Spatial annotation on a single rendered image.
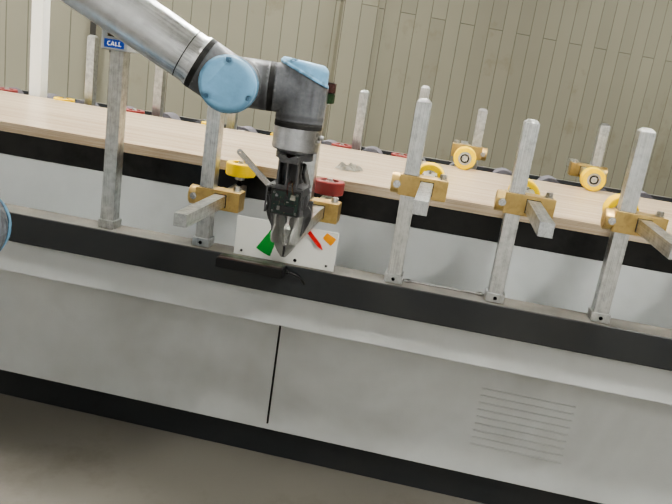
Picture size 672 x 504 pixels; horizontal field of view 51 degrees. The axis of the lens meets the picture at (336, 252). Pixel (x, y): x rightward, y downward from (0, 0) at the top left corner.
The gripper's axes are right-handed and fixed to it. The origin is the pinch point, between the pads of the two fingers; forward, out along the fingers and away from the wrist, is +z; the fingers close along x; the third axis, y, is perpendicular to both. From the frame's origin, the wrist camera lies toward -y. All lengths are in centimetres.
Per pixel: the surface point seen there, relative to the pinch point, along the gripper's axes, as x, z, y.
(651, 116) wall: 219, -31, -605
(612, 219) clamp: 68, -12, -32
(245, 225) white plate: -17.7, 5.0, -33.0
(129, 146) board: -59, -6, -53
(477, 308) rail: 42, 15, -31
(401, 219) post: 20.5, -3.3, -33.7
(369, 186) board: 10, -7, -52
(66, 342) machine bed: -77, 58, -55
